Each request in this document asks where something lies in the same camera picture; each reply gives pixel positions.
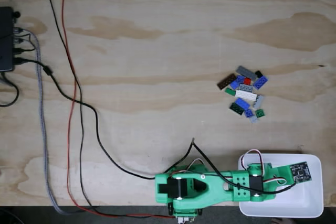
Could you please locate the light grey square lego plate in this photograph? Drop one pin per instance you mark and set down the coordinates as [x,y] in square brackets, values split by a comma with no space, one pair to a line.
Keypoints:
[254,119]

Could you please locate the green square lego brick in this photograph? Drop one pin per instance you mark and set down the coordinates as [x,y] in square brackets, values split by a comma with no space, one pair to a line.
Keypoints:
[260,113]

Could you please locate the blue small lego brick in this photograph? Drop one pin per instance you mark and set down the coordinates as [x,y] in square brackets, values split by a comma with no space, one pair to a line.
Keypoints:
[248,113]
[239,79]
[234,84]

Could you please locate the light grey narrow lego brick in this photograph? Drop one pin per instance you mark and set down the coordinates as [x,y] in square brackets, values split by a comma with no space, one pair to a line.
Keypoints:
[258,101]

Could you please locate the dark green lego brick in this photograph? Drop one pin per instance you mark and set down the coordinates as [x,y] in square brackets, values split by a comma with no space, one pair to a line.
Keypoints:
[236,108]

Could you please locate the blue two-by-four lego brick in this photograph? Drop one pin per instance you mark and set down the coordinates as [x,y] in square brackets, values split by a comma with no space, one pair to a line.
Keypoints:
[242,102]

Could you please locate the white long lego brick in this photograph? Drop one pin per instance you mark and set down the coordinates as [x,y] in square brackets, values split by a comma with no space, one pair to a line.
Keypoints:
[246,95]

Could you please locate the grey two-by-three lego brick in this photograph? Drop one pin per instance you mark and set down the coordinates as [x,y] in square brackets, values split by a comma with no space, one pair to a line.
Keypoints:
[246,87]

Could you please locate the blue two-by-three lego brick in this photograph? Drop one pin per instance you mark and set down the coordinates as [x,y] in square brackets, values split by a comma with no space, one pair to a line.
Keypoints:
[260,81]

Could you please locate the green lego plate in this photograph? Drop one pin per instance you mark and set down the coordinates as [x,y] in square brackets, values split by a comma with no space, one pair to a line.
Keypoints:
[230,91]

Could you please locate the red small lego brick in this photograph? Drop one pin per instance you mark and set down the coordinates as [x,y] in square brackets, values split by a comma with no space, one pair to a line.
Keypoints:
[247,80]

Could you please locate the black small lego brick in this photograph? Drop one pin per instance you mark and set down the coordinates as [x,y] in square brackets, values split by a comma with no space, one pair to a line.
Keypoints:
[259,74]

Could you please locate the dark grey long lego plate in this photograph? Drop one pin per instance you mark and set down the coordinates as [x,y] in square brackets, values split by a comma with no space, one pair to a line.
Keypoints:
[246,72]

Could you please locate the brown long lego brick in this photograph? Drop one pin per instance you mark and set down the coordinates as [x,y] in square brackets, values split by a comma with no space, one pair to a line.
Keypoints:
[227,80]

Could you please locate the white plastic bin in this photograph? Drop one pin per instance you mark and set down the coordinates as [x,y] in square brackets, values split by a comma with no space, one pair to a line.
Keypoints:
[312,203]

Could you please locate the person's foot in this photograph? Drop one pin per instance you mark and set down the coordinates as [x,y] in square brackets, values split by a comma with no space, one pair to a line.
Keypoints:
[279,221]

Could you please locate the dark usb hub box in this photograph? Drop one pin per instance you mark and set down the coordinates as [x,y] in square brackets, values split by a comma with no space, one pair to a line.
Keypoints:
[5,40]

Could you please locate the black round knob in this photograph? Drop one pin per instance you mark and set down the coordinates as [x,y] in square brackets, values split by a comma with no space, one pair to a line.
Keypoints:
[17,14]

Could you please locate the black camera circuit board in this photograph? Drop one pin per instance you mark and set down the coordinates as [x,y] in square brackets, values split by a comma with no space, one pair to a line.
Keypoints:
[301,172]

